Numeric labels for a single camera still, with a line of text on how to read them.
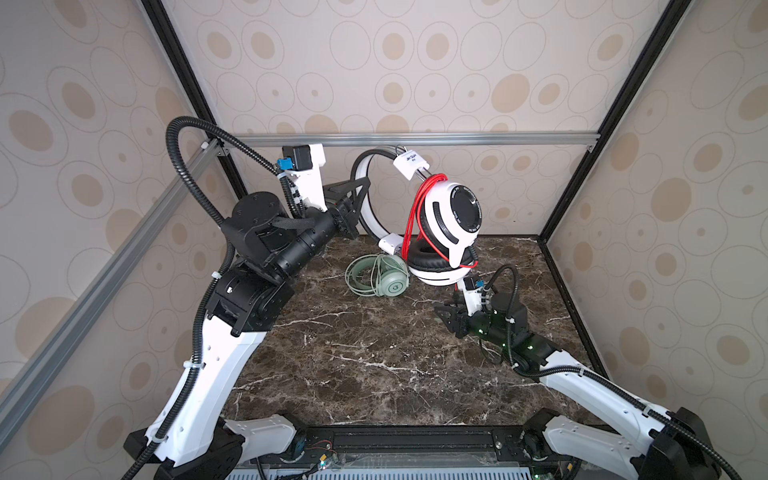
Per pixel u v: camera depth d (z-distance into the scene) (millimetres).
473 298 684
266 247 352
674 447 393
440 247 388
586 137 897
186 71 762
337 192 428
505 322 572
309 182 399
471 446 747
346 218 421
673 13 682
